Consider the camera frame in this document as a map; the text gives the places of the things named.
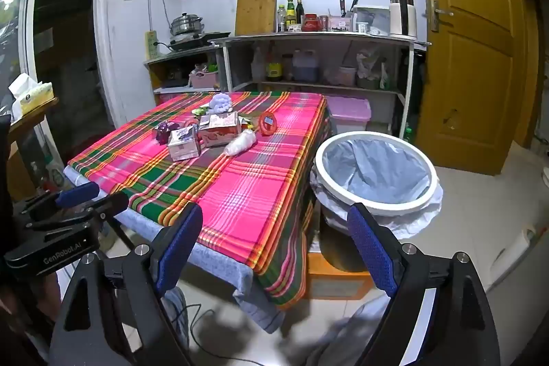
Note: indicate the yellow tissue box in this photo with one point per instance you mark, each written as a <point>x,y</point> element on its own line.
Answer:
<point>32,95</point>

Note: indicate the large soy sauce bottle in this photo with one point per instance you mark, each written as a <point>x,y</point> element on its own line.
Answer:
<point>273,65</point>

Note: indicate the yellow power strip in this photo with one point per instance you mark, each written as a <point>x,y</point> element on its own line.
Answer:
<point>150,44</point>

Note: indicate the red white carton box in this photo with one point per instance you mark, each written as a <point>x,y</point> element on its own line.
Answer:
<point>218,129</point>

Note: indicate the white rimmed trash bin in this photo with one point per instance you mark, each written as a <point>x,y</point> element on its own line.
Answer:
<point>336,246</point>

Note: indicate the low wooden cabinet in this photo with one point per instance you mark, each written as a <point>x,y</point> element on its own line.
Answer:
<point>171,57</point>

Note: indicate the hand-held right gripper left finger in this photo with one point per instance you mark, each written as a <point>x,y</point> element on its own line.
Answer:
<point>180,250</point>

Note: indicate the dark liquid plastic jug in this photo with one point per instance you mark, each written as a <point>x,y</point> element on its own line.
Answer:
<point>306,66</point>

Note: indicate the pink utensil container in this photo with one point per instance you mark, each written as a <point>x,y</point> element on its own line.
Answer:
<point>339,22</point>

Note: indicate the black flat pan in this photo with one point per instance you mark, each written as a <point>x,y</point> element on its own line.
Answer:
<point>216,35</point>

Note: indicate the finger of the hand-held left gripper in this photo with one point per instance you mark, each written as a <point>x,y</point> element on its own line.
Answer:
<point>103,207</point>
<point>77,194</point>

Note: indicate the pink woven basket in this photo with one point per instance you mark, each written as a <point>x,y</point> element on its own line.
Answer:
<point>203,78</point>

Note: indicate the green food packet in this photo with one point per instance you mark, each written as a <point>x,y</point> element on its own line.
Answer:
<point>384,78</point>

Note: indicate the small pink white carton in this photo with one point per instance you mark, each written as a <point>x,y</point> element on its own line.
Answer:
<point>183,144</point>

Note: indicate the white electric kettle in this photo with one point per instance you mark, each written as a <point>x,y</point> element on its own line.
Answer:
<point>403,16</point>

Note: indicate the dark glass sauce bottle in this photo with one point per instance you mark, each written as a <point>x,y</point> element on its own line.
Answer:
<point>300,11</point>

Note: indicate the clear plastic storage box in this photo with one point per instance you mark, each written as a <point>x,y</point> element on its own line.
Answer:
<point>369,16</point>

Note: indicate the person's grey trousers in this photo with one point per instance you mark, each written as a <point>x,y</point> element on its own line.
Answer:
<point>343,336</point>

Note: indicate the purple snack wrapper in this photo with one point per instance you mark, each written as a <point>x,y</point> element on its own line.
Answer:
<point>164,132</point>

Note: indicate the wooden side table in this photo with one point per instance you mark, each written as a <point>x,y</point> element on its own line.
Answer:
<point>25,134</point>

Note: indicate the black induction cooker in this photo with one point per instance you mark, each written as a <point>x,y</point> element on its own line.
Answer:
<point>188,43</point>

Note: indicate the yellow wooden door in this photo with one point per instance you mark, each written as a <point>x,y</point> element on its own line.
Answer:
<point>467,44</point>

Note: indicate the steel steamer pot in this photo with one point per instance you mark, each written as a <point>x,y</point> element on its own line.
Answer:
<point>185,24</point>

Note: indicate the pink lidded storage box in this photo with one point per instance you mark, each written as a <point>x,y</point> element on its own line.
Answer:
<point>347,108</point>

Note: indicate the white plastic bag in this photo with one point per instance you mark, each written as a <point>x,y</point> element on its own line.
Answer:
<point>240,143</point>

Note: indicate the small metal cup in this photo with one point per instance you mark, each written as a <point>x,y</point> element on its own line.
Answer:
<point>322,23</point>

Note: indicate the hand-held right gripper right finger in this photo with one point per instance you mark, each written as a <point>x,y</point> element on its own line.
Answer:
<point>369,250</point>

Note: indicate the white plastic tub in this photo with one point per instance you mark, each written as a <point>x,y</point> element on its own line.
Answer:
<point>347,76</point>

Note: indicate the purple white fluffy ball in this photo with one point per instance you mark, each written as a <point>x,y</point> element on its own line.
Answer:
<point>221,102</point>

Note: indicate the clear plastic bottle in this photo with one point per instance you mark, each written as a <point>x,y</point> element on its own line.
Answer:
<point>281,19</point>

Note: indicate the crumpled plastic bags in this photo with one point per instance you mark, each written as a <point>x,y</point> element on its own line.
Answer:
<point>368,66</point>

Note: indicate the orange cardboard box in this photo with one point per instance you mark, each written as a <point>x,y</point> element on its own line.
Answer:
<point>334,284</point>

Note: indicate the red round container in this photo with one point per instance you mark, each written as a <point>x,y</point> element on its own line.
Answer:
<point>268,123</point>

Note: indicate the white shelf unit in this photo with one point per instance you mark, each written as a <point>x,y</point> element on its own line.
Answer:
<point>317,38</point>

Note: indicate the red jar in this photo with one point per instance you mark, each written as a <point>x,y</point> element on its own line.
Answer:
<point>309,23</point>

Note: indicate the pink plaid tablecloth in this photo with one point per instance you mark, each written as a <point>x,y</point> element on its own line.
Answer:
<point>240,186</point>

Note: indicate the white plastic bottle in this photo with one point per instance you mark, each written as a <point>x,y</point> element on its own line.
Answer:
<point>257,65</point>

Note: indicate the white paper roll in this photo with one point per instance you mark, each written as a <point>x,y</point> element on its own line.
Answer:
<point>517,241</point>

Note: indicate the yellow label sauce bottle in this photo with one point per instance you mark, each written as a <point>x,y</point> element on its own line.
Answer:
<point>291,13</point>

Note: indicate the bamboo cutting board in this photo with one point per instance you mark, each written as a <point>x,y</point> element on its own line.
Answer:
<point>256,8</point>

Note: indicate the green plastic bottle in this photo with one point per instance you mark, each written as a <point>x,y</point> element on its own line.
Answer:
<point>408,133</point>

